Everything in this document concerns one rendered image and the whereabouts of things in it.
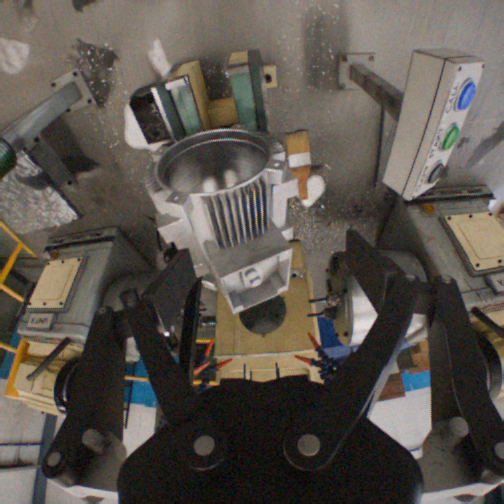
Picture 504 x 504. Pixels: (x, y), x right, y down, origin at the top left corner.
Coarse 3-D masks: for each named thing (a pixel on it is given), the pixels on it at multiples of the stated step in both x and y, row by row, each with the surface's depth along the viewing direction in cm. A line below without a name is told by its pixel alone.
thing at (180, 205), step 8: (232, 128) 34; (240, 128) 34; (160, 152) 32; (272, 160) 28; (280, 160) 28; (272, 168) 27; (280, 168) 27; (272, 176) 28; (280, 176) 27; (280, 184) 28; (176, 192) 26; (168, 200) 25; (176, 200) 25; (184, 200) 25; (168, 208) 26; (176, 208) 25; (184, 208) 25; (192, 208) 27; (176, 216) 26; (184, 216) 26; (208, 280) 39; (216, 280) 39; (216, 288) 40
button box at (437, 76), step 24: (432, 48) 17; (408, 72) 19; (432, 72) 17; (456, 72) 15; (480, 72) 16; (408, 96) 20; (432, 96) 18; (456, 96) 17; (408, 120) 22; (432, 120) 19; (456, 120) 20; (408, 144) 23; (432, 144) 21; (408, 168) 25; (432, 168) 24; (408, 192) 27
